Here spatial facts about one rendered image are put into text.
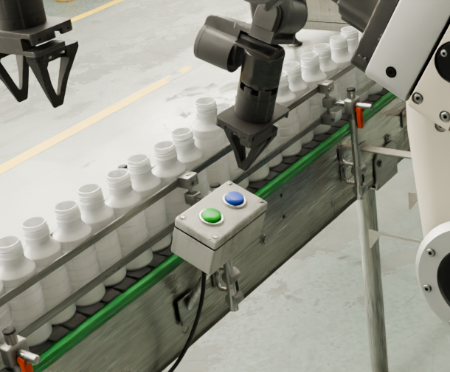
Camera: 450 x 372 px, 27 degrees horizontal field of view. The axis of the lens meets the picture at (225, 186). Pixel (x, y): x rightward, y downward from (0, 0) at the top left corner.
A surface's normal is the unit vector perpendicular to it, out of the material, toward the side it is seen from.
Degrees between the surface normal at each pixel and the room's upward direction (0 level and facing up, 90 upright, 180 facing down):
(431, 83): 90
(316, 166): 90
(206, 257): 90
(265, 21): 72
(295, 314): 0
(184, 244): 90
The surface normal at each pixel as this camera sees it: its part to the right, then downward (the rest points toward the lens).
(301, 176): 0.80, 0.16
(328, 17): -0.59, 0.43
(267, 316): -0.14, -0.89
